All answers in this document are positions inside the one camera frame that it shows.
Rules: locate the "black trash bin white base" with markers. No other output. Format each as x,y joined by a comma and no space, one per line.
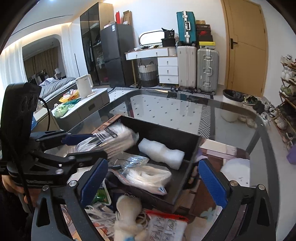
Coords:
231,97

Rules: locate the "stack of shoe boxes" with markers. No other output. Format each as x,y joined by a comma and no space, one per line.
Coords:
204,35

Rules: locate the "wooden door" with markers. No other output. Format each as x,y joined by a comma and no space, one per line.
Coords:
247,47

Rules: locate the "purple bag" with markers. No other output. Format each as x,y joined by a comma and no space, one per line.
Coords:
291,157

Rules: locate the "oval mirror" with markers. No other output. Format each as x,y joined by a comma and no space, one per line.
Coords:
151,38

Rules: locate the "white suitcase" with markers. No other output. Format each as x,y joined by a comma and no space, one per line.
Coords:
187,66

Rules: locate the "striped socks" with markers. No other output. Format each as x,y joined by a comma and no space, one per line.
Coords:
113,140

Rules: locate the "white plush toy blue pompom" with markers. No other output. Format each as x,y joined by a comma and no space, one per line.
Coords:
126,227

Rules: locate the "white electric kettle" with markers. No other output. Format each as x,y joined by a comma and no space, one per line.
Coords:
84,85

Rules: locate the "grey low cabinet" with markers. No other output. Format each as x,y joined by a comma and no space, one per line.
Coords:
83,109

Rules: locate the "bed with grey blanket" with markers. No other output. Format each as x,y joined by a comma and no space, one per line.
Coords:
53,89

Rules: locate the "white dresser desk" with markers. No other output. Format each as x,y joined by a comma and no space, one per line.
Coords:
167,62

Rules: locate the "teal suitcase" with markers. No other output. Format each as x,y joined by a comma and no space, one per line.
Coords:
187,28

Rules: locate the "silver aluminium suitcase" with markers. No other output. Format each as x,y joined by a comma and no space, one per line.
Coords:
207,71

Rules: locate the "dark glass wardrobe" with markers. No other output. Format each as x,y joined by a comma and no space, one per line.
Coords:
92,22

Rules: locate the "black storage box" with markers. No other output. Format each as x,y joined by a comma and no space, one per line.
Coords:
172,139

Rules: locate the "white foam piece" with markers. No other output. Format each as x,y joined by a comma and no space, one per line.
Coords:
158,152

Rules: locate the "wooden shoe rack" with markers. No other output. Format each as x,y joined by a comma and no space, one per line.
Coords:
285,112

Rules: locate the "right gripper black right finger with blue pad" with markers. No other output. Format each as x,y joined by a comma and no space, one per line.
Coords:
249,217

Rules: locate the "white red packet with pictograms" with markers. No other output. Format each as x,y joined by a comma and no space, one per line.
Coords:
165,226

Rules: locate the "black refrigerator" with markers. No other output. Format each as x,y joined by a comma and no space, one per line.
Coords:
117,40

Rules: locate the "woven laundry basket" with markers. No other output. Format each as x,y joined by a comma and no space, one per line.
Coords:
148,74

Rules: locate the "green snack packet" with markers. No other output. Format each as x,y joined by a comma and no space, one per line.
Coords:
102,195

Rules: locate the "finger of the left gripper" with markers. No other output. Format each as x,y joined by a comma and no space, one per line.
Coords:
42,141
68,164

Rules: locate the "person's left hand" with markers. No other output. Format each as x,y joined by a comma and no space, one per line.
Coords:
10,186

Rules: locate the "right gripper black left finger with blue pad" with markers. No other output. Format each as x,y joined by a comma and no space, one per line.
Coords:
48,221

